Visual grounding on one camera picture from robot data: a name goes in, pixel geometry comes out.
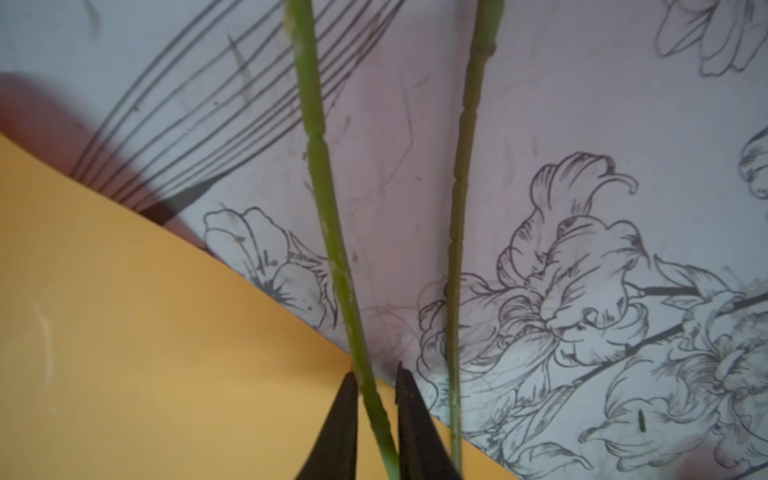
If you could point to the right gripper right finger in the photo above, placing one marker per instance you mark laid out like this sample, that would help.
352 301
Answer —
422 455

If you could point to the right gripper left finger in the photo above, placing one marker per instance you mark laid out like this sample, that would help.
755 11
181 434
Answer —
334 453

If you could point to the orange wrapping paper sheet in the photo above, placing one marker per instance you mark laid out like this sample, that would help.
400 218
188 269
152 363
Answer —
126 353

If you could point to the pink fake rose stem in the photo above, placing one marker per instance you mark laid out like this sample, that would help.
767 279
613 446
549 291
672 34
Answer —
299 24

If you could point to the pink fake rosebud stem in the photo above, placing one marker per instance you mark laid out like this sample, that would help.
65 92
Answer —
487 21

